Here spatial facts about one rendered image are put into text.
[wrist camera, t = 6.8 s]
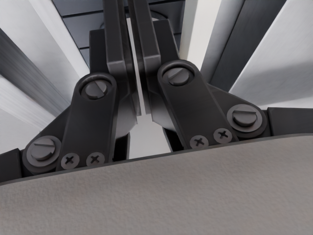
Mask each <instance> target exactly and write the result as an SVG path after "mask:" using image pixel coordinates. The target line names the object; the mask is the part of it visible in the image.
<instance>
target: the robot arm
mask: <svg viewBox="0 0 313 235"><path fill-rule="evenodd" d="M127 1H128V7H129V15H130V21H131V27H132V33H133V39H134V45H135V51H136V59H137V65H138V71H139V76H140V82H141V88H142V93H143V101H144V107H145V112H146V115H148V114H151V117H152V121H153V122H155V123H157V124H159V125H160V126H162V129H163V133H164V136H165V138H166V141H167V143H168V146H169V149H170V151H171V152H169V153H162V154H157V155H151V156H146V157H140V158H134V159H129V149H130V130H131V129H132V128H133V127H134V126H135V125H136V124H138V123H137V116H141V115H142V113H141V107H140V100H139V94H138V87H137V81H136V72H135V66H134V59H133V53H132V47H131V42H130V37H129V30H128V24H127V19H126V14H125V9H124V3H123V0H103V15H104V28H103V29H97V30H90V31H89V74H87V75H85V76H84V77H82V78H81V79H80V80H79V81H78V82H77V83H76V85H75V88H74V92H73V96H72V101H71V105H70V106H69V107H68V108H67V109H65V110H64V111H63V112H62V113H61V114H60V115H59V116H58V117H57V118H55V119H54V120H53V121H52V122H51V123H50V124H49V125H48V126H46V127H45V128H44V129H43V130H42V131H41V132H40V133H39V134H38V135H36V136H35V137H34V138H33V139H32V140H31V141H30V142H29V143H28V144H27V146H26V147H25V149H22V150H19V148H16V149H13V150H10V151H8V152H5V153H2V154H0V235H313V108H284V107H268V108H267V110H261V109H260V108H259V107H257V106H256V105H254V104H252V103H250V102H248V101H246V100H243V99H241V98H239V97H237V96H235V95H233V94H230V93H228V92H226V91H224V90H222V89H219V88H217V87H215V86H213V85H211V84H209V83H206V81H205V80H204V78H203V76H202V74H201V73H200V71H199V69H198V68H197V66H196V65H195V64H193V63H192V62H190V61H187V60H182V59H180V55H179V52H178V49H177V45H176V42H175V38H174V35H173V32H172V28H171V25H170V21H169V19H164V20H157V21H152V17H151V13H150V7H149V4H148V0H127Z"/></svg>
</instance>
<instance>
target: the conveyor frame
mask: <svg viewBox="0 0 313 235"><path fill-rule="evenodd" d="M29 2H30V3H31V5H32V6H33V8H34V9H35V11H36V12H37V14H38V15H39V17H40V18H41V20H42V21H43V23H44V24H45V26H46V27H47V29H48V30H49V32H50V33H51V35H52V36H53V38H54V39H55V41H56V42H57V44H58V45H59V47H60V48H61V50H62V51H63V53H64V55H65V56H66V57H67V59H68V60H69V62H70V63H71V65H72V66H73V68H74V69H75V71H76V72H77V74H78V76H79V77H80V78H82V77H84V76H85V75H87V74H89V67H88V65H87V63H86V61H85V59H84V57H83V56H82V54H81V52H80V50H79V48H78V47H77V45H76V42H75V41H74V39H73V37H72V35H71V33H70V31H69V30H68V28H67V26H66V24H65V22H64V20H63V19H62V16H61V15H60V13H59V11H58V9H57V8H56V6H55V4H54V2H53V0H29Z"/></svg>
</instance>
